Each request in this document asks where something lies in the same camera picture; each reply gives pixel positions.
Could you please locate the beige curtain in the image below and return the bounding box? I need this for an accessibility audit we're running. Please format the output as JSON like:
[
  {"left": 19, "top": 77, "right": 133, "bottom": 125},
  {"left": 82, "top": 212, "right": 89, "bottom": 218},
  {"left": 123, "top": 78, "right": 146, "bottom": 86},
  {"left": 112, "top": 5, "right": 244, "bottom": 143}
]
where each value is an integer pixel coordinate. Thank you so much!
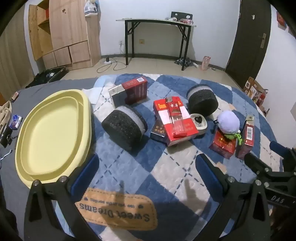
[{"left": 0, "top": 19, "right": 35, "bottom": 93}]

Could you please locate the purple plush keychain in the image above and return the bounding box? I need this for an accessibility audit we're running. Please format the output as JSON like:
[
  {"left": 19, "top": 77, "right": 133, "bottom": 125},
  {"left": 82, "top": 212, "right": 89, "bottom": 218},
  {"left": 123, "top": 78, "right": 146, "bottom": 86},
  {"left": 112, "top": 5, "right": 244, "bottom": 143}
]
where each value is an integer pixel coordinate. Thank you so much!
[{"left": 213, "top": 111, "right": 243, "bottom": 145}]

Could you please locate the black folding table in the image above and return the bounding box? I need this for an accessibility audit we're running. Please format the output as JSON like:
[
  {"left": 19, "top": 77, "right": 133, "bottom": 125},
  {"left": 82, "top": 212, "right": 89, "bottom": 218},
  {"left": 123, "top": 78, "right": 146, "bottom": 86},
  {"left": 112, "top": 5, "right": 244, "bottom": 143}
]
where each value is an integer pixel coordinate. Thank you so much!
[{"left": 116, "top": 18, "right": 197, "bottom": 71}]

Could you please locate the black pouch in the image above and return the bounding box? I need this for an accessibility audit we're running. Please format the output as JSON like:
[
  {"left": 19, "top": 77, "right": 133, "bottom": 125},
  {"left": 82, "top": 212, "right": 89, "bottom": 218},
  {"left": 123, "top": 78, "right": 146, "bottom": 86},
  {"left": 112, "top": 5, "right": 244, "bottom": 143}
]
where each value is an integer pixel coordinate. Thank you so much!
[{"left": 0, "top": 126, "right": 13, "bottom": 149}]

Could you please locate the red box with barcode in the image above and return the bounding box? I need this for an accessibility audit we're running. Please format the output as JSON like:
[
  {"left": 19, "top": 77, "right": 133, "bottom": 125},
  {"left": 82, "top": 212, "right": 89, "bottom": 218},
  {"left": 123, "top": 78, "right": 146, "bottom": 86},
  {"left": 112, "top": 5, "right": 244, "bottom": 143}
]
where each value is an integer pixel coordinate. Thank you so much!
[{"left": 235, "top": 115, "right": 255, "bottom": 159}]

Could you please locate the round tin with heart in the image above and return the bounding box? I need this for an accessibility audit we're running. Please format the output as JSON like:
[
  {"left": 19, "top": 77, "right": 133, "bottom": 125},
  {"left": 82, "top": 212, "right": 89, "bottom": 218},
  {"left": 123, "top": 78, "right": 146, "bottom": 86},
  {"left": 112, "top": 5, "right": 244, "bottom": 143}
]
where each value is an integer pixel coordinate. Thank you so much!
[{"left": 190, "top": 113, "right": 208, "bottom": 137}]

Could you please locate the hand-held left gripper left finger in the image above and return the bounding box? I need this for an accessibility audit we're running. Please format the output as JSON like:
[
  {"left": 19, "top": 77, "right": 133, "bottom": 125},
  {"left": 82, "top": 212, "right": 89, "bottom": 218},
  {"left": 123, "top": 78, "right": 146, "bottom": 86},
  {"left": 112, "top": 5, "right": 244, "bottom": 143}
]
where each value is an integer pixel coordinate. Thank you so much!
[{"left": 24, "top": 153, "right": 100, "bottom": 241}]

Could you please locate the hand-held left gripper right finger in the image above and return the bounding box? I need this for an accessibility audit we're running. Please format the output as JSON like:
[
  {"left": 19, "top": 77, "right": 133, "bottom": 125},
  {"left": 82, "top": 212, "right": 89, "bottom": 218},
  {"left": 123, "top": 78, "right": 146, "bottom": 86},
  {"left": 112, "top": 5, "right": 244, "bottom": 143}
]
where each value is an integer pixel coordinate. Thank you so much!
[{"left": 195, "top": 153, "right": 271, "bottom": 241}]

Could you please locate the yellow plastic basin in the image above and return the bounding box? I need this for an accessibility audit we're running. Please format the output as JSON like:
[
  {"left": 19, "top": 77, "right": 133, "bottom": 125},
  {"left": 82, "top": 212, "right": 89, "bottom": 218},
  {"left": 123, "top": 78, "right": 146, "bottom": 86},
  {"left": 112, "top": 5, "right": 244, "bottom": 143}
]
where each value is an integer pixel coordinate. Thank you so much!
[{"left": 15, "top": 89, "right": 94, "bottom": 188}]

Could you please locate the dark blue box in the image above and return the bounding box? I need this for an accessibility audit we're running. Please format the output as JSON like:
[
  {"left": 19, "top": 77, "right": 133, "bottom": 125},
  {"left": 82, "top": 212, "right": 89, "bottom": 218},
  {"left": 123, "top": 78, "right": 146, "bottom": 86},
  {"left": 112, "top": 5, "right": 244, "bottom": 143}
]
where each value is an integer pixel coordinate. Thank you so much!
[{"left": 150, "top": 116, "right": 168, "bottom": 144}]

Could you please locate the light blue cable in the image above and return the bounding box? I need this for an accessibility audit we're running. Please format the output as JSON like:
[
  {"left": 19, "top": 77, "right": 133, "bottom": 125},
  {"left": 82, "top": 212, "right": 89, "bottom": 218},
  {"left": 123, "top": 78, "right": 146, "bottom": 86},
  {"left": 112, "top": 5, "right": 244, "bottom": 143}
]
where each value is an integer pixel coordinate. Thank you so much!
[{"left": 0, "top": 149, "right": 12, "bottom": 161}]

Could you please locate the blue tissue packet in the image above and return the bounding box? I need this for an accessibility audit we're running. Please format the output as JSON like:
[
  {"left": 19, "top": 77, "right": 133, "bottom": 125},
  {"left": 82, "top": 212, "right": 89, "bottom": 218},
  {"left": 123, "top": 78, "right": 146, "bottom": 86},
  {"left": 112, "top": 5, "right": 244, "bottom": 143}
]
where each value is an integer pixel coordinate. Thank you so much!
[{"left": 9, "top": 115, "right": 23, "bottom": 130}]

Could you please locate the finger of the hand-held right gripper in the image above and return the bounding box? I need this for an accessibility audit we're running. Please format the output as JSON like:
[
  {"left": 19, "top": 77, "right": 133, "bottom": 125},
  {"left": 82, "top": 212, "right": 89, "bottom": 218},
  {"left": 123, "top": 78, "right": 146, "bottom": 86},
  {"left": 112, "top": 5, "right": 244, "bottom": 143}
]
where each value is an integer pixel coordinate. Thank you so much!
[
  {"left": 269, "top": 141, "right": 296, "bottom": 172},
  {"left": 244, "top": 153, "right": 274, "bottom": 176}
]

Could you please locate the black foam disc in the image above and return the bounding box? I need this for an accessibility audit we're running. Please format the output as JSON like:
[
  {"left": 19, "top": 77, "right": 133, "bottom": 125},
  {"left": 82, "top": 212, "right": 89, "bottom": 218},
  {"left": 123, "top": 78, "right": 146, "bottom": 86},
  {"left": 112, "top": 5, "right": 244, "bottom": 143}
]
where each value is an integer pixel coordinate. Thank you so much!
[
  {"left": 101, "top": 105, "right": 148, "bottom": 152},
  {"left": 186, "top": 84, "right": 219, "bottom": 116}
]

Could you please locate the black suitcase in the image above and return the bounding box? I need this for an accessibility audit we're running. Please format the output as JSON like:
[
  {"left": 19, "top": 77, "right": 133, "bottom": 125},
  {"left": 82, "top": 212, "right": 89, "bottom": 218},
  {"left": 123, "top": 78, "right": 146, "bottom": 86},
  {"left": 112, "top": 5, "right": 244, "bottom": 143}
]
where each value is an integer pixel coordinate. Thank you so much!
[{"left": 25, "top": 67, "right": 69, "bottom": 88}]

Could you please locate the beige cloth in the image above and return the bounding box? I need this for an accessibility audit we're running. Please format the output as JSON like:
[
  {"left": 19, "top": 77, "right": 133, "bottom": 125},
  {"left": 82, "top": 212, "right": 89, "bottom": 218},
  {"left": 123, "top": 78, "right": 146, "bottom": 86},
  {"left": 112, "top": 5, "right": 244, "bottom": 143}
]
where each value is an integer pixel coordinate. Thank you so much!
[{"left": 0, "top": 101, "right": 13, "bottom": 135}]

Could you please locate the red white carton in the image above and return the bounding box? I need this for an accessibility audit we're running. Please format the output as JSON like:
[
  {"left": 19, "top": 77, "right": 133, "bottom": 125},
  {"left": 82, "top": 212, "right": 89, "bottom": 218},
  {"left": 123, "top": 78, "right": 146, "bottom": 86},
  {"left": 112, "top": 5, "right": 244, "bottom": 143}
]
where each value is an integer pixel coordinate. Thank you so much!
[{"left": 153, "top": 97, "right": 199, "bottom": 147}]

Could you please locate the colourful cardboard box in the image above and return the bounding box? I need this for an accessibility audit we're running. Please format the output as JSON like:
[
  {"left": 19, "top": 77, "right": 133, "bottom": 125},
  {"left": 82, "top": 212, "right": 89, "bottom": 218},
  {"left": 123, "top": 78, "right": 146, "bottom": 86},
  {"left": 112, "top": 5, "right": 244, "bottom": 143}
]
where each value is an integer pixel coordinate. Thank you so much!
[{"left": 242, "top": 77, "right": 269, "bottom": 105}]

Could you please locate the red wall picture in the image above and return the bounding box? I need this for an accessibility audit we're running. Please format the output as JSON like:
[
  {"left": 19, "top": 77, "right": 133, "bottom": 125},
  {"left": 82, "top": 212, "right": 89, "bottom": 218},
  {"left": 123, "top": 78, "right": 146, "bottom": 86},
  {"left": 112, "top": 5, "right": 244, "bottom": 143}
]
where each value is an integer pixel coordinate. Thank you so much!
[{"left": 277, "top": 11, "right": 288, "bottom": 29}]

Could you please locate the black power cable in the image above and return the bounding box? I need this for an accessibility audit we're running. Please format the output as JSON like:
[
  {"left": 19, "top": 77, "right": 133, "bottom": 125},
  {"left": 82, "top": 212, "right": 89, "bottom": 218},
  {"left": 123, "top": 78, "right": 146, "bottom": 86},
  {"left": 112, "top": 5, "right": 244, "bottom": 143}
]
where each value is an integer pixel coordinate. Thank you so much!
[{"left": 97, "top": 58, "right": 127, "bottom": 73}]

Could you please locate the dark cloth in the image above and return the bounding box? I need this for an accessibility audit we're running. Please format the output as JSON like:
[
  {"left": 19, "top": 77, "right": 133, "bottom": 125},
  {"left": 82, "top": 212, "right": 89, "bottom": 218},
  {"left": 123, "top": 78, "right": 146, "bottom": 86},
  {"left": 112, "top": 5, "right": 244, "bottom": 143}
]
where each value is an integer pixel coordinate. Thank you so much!
[{"left": 174, "top": 58, "right": 193, "bottom": 67}]

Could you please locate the dark door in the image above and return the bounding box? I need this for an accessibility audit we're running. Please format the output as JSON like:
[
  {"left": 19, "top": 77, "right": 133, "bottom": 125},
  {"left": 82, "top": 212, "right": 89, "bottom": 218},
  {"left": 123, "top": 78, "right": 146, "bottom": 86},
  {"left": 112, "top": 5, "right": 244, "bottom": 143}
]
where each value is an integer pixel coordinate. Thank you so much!
[{"left": 225, "top": 0, "right": 272, "bottom": 79}]

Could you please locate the blue checkered blanket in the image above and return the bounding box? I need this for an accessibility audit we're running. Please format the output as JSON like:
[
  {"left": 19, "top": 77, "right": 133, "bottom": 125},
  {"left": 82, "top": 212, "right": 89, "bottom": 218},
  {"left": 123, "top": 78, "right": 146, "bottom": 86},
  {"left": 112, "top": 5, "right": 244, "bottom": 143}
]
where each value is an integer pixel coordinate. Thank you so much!
[{"left": 76, "top": 74, "right": 285, "bottom": 241}]

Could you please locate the dark red silver carton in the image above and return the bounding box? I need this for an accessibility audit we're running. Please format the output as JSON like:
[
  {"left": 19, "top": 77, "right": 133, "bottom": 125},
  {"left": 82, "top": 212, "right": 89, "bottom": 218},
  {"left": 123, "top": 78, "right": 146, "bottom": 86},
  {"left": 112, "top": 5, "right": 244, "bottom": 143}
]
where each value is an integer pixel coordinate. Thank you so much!
[{"left": 108, "top": 77, "right": 148, "bottom": 109}]

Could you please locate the wooden wardrobe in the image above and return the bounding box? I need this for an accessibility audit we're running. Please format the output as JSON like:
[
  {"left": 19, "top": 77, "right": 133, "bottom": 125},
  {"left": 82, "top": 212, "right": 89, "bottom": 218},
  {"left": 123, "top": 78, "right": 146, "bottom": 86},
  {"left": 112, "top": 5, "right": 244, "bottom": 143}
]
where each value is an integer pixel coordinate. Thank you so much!
[{"left": 28, "top": 0, "right": 102, "bottom": 70}]

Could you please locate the red gold box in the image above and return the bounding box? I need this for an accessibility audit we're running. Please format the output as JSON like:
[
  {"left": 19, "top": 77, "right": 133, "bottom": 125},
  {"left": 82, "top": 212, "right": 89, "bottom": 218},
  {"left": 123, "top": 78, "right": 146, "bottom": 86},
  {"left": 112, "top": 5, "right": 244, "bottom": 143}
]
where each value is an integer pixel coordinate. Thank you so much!
[{"left": 209, "top": 130, "right": 237, "bottom": 159}]

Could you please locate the white blue bag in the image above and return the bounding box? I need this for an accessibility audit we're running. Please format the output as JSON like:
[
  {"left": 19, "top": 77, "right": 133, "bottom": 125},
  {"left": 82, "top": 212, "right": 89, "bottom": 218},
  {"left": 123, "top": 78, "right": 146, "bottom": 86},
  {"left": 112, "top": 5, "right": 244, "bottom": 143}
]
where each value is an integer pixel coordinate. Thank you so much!
[{"left": 84, "top": 0, "right": 100, "bottom": 16}]

